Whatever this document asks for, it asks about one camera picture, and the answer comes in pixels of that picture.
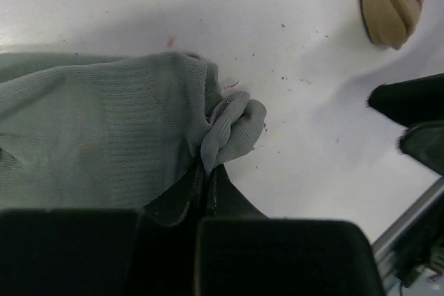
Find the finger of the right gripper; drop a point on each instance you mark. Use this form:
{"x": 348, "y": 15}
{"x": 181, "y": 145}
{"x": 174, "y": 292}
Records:
{"x": 410, "y": 102}
{"x": 424, "y": 143}

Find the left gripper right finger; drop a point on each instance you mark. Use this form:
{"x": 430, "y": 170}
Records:
{"x": 240, "y": 251}

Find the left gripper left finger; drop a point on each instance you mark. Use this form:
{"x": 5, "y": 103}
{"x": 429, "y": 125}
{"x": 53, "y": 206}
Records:
{"x": 143, "y": 251}

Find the grey sock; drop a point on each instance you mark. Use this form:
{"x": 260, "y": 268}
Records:
{"x": 100, "y": 132}

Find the aluminium frame rail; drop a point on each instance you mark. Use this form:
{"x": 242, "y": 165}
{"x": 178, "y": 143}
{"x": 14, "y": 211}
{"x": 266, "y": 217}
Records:
{"x": 385, "y": 243}

